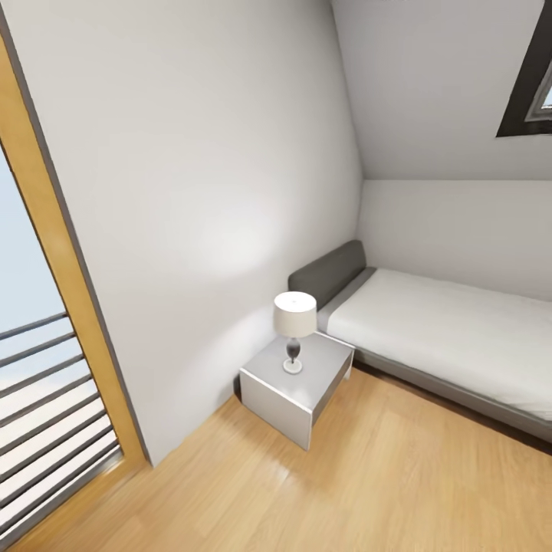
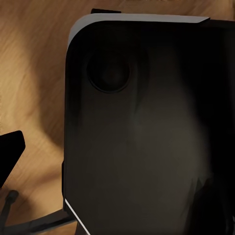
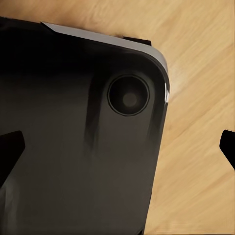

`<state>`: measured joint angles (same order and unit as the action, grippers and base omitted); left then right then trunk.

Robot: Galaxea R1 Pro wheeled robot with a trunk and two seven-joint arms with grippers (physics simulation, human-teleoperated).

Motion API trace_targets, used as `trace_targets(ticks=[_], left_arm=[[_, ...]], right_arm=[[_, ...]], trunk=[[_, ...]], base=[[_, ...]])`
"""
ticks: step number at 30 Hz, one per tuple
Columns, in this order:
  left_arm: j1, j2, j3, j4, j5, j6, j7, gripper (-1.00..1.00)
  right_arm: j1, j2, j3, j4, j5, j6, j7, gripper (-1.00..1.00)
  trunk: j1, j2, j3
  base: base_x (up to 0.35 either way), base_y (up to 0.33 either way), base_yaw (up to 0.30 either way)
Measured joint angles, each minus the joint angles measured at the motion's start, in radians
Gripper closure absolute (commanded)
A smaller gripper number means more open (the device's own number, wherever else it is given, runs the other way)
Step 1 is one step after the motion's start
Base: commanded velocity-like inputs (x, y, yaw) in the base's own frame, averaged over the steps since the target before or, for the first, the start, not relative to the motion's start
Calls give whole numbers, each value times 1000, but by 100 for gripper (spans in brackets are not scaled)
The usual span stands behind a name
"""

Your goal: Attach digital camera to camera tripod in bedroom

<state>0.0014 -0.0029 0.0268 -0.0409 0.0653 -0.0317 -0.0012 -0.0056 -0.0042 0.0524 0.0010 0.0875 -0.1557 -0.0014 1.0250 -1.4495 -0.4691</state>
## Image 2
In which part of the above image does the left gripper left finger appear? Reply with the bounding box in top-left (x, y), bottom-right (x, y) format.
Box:
top-left (0, 130), bottom-right (25, 188)

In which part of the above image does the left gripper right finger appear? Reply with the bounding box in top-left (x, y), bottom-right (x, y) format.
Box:
top-left (219, 130), bottom-right (235, 170)

